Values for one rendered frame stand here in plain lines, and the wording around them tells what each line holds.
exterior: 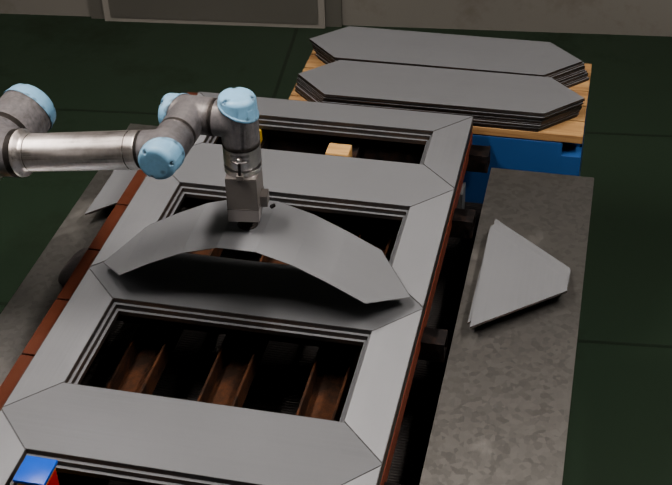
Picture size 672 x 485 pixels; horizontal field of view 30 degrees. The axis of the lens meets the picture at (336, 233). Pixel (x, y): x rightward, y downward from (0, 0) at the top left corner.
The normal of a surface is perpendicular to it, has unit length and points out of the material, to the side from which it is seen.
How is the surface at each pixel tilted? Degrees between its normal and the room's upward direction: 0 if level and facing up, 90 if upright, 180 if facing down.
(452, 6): 90
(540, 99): 0
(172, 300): 0
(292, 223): 17
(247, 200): 90
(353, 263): 29
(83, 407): 0
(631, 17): 90
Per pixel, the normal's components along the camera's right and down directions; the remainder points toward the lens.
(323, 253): 0.40, -0.68
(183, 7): -0.13, 0.59
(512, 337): -0.03, -0.80
